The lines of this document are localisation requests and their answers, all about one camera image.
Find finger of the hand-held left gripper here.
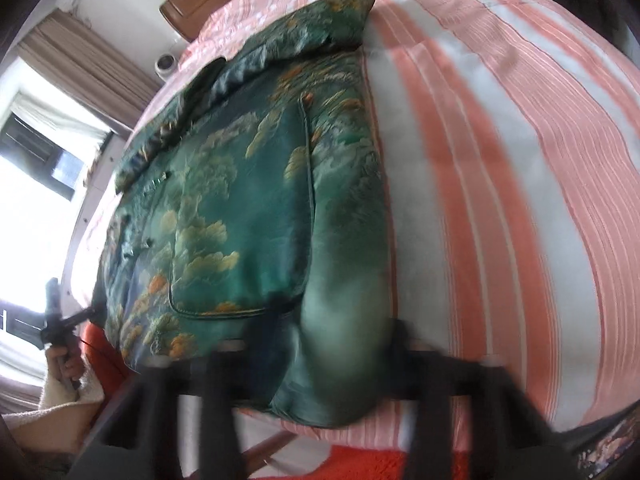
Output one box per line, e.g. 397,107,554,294
59,308,96,332
45,280,61,328

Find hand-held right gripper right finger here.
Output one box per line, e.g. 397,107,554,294
387,320,568,480

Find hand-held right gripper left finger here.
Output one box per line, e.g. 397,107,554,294
70,345,251,480

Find green patterned silk jacket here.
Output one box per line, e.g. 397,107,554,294
95,0,401,428

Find person's left forearm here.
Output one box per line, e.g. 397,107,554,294
0,369,107,461

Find person's left hand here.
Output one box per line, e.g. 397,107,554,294
45,344,85,392

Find orange rug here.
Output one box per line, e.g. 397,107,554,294
80,322,418,480

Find window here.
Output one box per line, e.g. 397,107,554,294
0,57,118,386

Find colourful patterned floor mat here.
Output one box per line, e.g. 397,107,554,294
572,405,640,480

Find white sheer curtain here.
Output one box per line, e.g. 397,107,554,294
10,91,112,136

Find beige curtain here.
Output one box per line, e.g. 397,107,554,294
17,7,161,136

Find pink striped bed sheet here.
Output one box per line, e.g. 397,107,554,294
70,0,640,448

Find wooden headboard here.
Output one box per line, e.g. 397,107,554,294
159,0,311,43

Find wooden bed frame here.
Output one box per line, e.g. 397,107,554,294
239,429,302,472

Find white round camera device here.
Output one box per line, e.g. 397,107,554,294
154,52,180,81

